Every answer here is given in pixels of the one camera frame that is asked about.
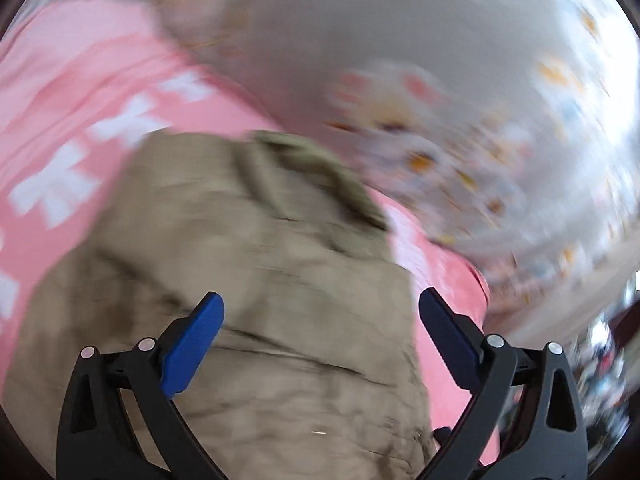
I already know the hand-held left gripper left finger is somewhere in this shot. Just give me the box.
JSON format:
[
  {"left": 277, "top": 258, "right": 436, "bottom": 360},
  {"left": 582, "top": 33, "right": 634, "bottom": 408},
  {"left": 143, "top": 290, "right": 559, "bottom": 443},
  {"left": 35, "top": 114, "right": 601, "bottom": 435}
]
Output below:
[{"left": 56, "top": 291, "right": 226, "bottom": 480}]

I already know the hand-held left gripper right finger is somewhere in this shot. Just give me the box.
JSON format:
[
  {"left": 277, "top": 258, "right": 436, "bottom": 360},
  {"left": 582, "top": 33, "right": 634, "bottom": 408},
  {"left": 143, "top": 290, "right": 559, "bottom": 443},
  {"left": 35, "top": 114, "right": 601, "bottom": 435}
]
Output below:
[{"left": 415, "top": 287, "right": 588, "bottom": 480}]

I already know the tan puffer jacket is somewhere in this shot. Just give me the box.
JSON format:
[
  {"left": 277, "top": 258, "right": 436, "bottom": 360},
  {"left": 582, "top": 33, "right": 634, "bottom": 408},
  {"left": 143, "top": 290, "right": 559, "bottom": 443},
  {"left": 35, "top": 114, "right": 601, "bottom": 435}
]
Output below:
[{"left": 0, "top": 130, "right": 438, "bottom": 480}]

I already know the blurred dark clutter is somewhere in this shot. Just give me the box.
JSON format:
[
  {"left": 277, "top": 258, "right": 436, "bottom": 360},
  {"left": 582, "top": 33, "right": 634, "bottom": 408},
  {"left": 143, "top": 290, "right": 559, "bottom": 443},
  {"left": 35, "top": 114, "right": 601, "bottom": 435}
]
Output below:
[{"left": 570, "top": 270, "right": 640, "bottom": 461}]

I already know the pink blanket with white print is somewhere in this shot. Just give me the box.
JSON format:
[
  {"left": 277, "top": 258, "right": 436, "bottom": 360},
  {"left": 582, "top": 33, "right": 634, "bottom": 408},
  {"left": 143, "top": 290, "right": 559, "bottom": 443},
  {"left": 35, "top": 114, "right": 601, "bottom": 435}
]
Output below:
[{"left": 0, "top": 0, "right": 501, "bottom": 471}]

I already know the grey floral bedsheet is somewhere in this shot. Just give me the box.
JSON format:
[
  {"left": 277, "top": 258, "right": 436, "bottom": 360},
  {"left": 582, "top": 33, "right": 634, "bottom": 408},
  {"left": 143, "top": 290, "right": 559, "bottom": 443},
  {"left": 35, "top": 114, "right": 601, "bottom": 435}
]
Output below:
[{"left": 115, "top": 0, "right": 640, "bottom": 341}]

